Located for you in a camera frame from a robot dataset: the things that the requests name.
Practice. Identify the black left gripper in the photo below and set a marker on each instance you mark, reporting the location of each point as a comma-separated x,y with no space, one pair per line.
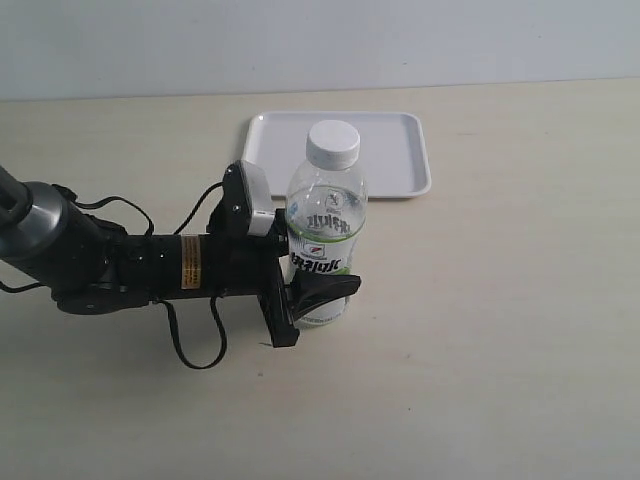
228,261

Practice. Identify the clear plastic drink bottle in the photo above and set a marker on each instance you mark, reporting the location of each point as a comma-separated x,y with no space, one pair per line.
325,212

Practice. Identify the white bottle cap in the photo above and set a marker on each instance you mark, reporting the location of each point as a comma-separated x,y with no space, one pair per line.
332,145

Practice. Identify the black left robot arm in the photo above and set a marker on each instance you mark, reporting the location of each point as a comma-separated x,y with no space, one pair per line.
93,266

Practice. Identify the white rectangular tray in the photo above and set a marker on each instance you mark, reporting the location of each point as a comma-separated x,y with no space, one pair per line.
393,151

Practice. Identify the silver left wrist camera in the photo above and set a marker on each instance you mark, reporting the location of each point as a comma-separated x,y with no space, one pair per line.
247,200

